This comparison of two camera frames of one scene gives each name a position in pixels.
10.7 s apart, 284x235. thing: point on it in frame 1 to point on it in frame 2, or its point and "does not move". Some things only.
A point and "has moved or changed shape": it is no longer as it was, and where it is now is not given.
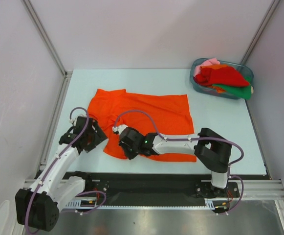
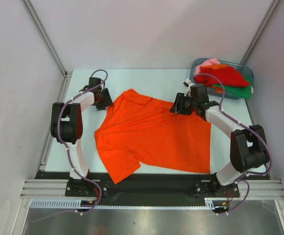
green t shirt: (244, 92) does not move
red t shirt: (229, 76) does not move
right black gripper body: (131, 151) to (185, 104)
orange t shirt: (171, 114) has moved or changed shape
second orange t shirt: (218, 89) does not move
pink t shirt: (210, 61) does not move
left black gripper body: (94, 138) to (105, 100)
